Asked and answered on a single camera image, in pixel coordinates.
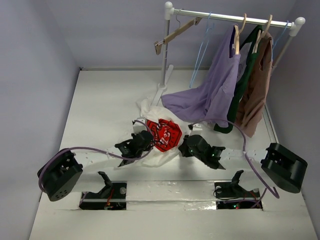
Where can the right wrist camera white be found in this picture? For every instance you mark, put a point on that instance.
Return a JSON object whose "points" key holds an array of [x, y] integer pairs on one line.
{"points": [[198, 129]]}

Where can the white metal clothes rack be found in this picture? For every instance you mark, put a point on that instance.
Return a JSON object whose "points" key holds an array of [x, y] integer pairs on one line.
{"points": [[166, 70]]}

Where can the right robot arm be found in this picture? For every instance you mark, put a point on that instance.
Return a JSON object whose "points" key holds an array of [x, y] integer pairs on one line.
{"points": [[275, 166]]}

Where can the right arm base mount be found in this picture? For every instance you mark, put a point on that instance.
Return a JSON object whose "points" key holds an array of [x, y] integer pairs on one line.
{"points": [[230, 195]]}

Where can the wooden hanger with green shirt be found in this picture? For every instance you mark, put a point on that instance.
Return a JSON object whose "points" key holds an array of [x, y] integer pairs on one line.
{"points": [[262, 35]]}

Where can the wooden hanger with purple shirt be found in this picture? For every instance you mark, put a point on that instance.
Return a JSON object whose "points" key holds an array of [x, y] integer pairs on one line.
{"points": [[237, 34]]}

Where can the beige wooden clip hanger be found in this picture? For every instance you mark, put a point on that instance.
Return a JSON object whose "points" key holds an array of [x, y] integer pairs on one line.
{"points": [[168, 12]]}

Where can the dark green t shirt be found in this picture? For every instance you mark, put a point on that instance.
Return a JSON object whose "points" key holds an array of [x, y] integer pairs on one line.
{"points": [[243, 80]]}

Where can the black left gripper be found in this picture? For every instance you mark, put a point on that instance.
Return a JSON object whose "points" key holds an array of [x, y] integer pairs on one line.
{"points": [[147, 147]]}

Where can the brown t shirt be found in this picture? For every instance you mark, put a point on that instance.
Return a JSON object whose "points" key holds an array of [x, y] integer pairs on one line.
{"points": [[250, 110]]}

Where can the purple t shirt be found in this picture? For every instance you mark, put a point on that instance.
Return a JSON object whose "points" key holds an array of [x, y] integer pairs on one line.
{"points": [[190, 105]]}

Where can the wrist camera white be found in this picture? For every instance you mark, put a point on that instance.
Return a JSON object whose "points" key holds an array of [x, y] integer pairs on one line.
{"points": [[139, 125], [198, 129]]}

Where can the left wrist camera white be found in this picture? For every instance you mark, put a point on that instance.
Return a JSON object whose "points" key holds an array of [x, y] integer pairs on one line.
{"points": [[139, 125]]}

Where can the white t shirt red print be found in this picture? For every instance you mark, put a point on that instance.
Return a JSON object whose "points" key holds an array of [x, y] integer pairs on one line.
{"points": [[168, 131]]}

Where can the light blue wire hanger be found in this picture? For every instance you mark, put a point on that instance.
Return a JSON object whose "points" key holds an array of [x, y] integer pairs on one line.
{"points": [[202, 49]]}

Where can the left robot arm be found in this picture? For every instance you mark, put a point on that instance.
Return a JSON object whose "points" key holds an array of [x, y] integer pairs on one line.
{"points": [[59, 175]]}

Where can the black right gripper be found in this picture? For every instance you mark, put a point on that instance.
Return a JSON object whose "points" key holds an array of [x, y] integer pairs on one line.
{"points": [[185, 144]]}

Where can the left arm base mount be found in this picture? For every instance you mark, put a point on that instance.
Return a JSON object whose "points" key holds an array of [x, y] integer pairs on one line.
{"points": [[111, 197]]}

